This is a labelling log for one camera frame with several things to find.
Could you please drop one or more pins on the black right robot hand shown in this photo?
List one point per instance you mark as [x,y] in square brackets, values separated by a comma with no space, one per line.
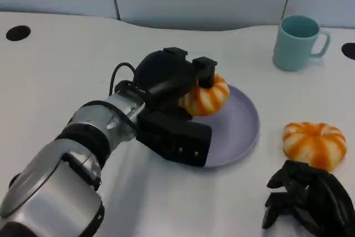
[321,198]

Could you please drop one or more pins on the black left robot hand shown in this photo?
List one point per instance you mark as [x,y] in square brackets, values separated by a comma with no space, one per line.
[163,73]

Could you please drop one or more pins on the orange white toy bread roll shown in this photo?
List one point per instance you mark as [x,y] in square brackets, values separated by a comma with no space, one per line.
[210,101]
[313,142]

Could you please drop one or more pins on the lilac plate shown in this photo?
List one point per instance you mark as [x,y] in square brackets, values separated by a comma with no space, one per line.
[235,131]

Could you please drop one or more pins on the pale green mug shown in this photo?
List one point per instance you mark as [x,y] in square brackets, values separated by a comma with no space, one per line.
[291,51]

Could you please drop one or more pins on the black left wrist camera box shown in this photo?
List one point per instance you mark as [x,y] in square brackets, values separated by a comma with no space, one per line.
[177,140]

